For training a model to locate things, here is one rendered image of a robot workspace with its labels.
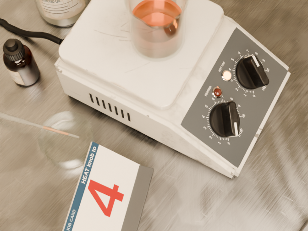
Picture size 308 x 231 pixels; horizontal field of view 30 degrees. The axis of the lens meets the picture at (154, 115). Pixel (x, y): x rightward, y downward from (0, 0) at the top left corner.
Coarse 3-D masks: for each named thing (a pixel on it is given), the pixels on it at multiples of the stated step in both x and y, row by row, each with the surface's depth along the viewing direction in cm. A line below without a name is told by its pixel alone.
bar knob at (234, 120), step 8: (224, 104) 53; (232, 104) 53; (216, 112) 53; (224, 112) 53; (232, 112) 52; (216, 120) 53; (224, 120) 53; (232, 120) 52; (216, 128) 53; (224, 128) 53; (232, 128) 52; (224, 136) 54; (232, 136) 53
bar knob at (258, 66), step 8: (248, 56) 55; (256, 56) 54; (240, 64) 55; (248, 64) 55; (256, 64) 54; (240, 72) 55; (248, 72) 55; (256, 72) 54; (264, 72) 54; (240, 80) 55; (248, 80) 55; (256, 80) 55; (264, 80) 54; (248, 88) 55
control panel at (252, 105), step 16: (240, 32) 56; (224, 48) 55; (240, 48) 56; (256, 48) 57; (224, 64) 55; (272, 64) 57; (208, 80) 54; (224, 80) 54; (272, 80) 57; (208, 96) 54; (224, 96) 54; (240, 96) 55; (256, 96) 56; (272, 96) 57; (192, 112) 53; (208, 112) 53; (240, 112) 55; (256, 112) 56; (192, 128) 53; (208, 128) 53; (240, 128) 55; (256, 128) 55; (208, 144) 53; (224, 144) 54; (240, 144) 55; (240, 160) 54
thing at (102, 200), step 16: (96, 160) 54; (112, 160) 55; (96, 176) 54; (112, 176) 55; (128, 176) 56; (96, 192) 54; (112, 192) 55; (80, 208) 52; (96, 208) 53; (112, 208) 54; (80, 224) 52; (96, 224) 53; (112, 224) 54
